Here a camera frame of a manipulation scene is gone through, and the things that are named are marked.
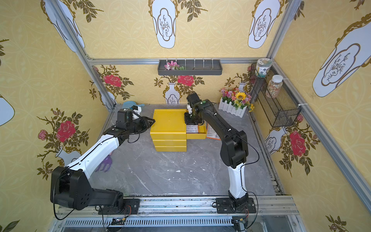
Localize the orange seed bag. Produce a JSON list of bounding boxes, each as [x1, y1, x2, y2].
[[186, 125, 199, 134], [206, 123, 221, 141]]

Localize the yellow top drawer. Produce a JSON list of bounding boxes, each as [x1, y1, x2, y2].
[[186, 121, 206, 140]]

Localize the yellow three-drawer cabinet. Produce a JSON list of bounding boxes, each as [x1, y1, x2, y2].
[[150, 109, 187, 152]]

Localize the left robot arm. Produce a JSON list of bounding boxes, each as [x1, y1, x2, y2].
[[50, 105, 151, 213]]

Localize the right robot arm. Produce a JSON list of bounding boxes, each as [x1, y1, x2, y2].
[[185, 93, 248, 208]]

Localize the light blue watering scoop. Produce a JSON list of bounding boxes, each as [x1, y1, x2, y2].
[[121, 101, 145, 109]]

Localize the white picket fence flower planter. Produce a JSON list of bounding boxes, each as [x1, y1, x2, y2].
[[218, 88, 255, 118]]

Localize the pink flowers in tray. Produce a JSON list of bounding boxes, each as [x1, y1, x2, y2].
[[164, 61, 185, 70]]

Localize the clear jar white lid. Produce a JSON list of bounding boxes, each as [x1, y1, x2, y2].
[[265, 74, 283, 98]]

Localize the jar with green label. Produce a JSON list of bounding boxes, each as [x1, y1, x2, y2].
[[255, 58, 272, 78]]

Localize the grey wall shelf tray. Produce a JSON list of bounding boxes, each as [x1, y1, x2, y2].
[[157, 59, 223, 76]]

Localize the black wire wall basket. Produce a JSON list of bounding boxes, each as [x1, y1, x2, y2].
[[250, 69, 301, 127]]

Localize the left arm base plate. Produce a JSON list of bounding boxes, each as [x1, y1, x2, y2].
[[96, 198, 140, 215]]

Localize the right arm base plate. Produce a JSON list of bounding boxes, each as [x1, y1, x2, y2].
[[212, 198, 257, 214]]

